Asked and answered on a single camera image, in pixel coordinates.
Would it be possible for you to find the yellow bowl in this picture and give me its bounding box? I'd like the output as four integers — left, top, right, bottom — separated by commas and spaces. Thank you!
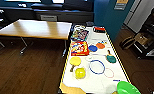
74, 67, 87, 80

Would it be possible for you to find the green bowl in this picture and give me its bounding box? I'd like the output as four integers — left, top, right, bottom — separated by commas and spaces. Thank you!
116, 80, 141, 94

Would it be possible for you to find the yellow table tennis paddle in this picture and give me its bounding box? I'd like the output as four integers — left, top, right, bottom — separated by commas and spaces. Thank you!
69, 56, 82, 73

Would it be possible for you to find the blue bowl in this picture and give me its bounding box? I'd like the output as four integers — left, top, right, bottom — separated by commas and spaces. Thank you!
88, 44, 98, 53

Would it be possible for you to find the red black device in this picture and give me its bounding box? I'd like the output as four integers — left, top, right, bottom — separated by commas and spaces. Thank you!
92, 26, 106, 33

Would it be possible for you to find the green table tennis paddle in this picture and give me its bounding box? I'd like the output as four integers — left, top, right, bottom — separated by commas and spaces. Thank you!
105, 49, 117, 64

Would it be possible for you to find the black cushion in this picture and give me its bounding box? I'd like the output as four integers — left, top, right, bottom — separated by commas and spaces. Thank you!
62, 0, 94, 11

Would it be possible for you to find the dark window bench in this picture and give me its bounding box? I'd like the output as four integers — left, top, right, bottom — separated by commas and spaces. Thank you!
0, 3, 94, 23

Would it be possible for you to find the black wheeled cart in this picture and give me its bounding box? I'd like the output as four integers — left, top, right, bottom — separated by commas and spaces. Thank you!
132, 23, 154, 59

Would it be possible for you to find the white ring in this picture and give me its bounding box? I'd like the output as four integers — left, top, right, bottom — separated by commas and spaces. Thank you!
74, 24, 86, 32

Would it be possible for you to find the blue plastic ring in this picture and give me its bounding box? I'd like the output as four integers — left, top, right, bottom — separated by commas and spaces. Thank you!
88, 59, 106, 75

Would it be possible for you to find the yellow wall sign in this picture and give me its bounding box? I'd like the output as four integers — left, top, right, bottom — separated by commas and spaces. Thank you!
114, 0, 129, 11

